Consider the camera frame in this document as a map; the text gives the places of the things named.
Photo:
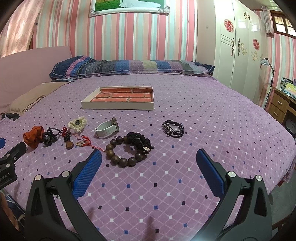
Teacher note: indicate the purple diamond pattern bedspread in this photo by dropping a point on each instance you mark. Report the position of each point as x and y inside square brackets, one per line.
[165, 196]

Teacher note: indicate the white band smartwatch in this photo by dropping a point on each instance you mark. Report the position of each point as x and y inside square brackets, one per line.
[107, 128]

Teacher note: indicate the red string charm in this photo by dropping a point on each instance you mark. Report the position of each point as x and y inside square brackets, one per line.
[84, 141]

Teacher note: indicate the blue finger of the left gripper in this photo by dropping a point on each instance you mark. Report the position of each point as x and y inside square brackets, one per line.
[16, 152]
[2, 143]

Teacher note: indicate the black lace scrunchie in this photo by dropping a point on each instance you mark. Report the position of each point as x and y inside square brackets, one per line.
[142, 144]

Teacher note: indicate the wooden frame window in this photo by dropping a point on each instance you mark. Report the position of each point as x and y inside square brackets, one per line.
[282, 24]

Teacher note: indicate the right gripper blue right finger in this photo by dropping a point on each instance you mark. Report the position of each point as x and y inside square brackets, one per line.
[243, 211]

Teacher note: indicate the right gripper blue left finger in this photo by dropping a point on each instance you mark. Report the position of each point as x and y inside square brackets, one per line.
[43, 220]

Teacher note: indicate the pink curtain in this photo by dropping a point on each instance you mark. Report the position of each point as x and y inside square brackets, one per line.
[18, 31]

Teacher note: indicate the framed picture on wall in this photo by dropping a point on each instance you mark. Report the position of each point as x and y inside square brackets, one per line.
[106, 7]

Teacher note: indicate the orange fabric scrunchie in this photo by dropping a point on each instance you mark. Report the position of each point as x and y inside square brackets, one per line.
[34, 137]

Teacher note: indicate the wooden desk with drawers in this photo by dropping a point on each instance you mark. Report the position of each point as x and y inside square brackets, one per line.
[282, 109]

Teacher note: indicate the pink headboard cushion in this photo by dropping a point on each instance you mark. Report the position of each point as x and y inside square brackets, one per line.
[23, 71]

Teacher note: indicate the silver desk lamp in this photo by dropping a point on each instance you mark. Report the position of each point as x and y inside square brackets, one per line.
[267, 82]

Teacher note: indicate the white wardrobe with decals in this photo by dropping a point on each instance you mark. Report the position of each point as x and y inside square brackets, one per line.
[240, 45]

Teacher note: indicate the cream white scrunchie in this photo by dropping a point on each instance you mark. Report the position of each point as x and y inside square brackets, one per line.
[77, 125]

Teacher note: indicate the black earphones with cable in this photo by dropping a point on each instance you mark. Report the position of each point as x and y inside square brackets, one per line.
[50, 136]

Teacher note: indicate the dark cloth at bedside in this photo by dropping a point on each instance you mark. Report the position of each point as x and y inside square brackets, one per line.
[12, 116]

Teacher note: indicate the tan folded blanket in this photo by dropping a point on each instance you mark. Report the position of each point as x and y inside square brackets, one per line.
[26, 101]

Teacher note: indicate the blue patchwork long pillow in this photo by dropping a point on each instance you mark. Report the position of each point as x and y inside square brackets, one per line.
[83, 67]

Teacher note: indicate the brown wooden pendant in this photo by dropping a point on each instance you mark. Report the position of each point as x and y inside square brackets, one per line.
[69, 145]

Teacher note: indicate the white tray brick pattern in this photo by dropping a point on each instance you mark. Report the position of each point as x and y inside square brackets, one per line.
[120, 98]

